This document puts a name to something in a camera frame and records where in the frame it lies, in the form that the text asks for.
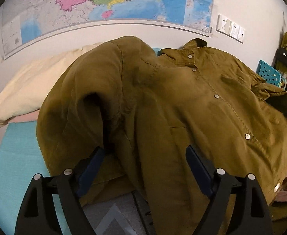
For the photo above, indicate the pink pillow under cream pillow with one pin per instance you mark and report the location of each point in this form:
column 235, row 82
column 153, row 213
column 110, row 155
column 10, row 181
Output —
column 32, row 116

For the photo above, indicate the black handbag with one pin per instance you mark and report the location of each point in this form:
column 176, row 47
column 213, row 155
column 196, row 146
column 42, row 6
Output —
column 281, row 55

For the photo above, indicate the olive brown button jacket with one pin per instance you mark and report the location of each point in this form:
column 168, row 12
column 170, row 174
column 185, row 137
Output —
column 145, row 109

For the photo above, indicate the turquoise perforated plastic basket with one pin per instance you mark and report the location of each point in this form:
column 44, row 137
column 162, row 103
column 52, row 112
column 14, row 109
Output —
column 270, row 74

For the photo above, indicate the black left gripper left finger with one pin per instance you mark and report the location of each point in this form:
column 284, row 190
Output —
column 37, row 214

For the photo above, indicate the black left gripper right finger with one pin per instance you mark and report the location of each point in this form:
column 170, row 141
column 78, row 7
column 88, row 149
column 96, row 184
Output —
column 250, row 213

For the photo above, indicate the grey patterned blanket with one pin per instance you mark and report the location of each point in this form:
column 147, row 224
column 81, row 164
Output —
column 121, row 215

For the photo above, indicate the white wall socket panel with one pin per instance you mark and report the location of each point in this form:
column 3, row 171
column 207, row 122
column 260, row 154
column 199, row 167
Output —
column 230, row 28

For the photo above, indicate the turquoise bed sheet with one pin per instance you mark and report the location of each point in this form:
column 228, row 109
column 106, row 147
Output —
column 20, row 160

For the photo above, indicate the colourful wall map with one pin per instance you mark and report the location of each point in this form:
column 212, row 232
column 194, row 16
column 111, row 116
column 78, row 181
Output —
column 25, row 21

